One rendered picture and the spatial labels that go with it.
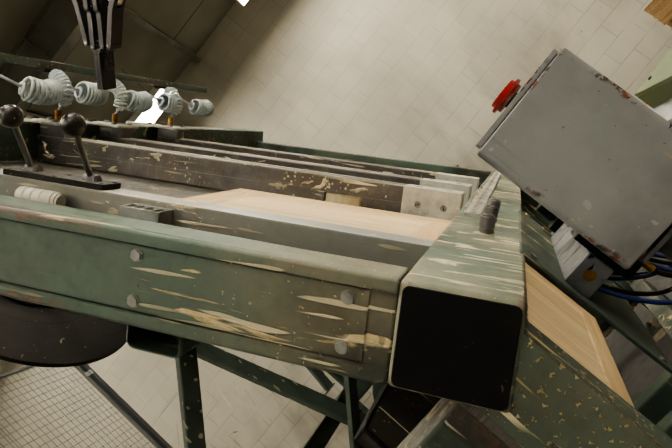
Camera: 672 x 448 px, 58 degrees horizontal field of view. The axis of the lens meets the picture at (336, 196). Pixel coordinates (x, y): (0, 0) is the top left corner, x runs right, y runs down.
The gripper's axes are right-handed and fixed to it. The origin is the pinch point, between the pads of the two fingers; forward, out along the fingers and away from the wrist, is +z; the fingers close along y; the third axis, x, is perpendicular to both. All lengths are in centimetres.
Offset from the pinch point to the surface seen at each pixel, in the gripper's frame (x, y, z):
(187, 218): -10.8, 30.6, 18.0
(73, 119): -16.3, 13.1, 4.2
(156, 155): 23.8, -16.1, 25.0
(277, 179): 31.8, 14.4, 26.8
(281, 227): -6.5, 45.4, 17.2
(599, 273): 8, 87, 18
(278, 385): 41, 7, 93
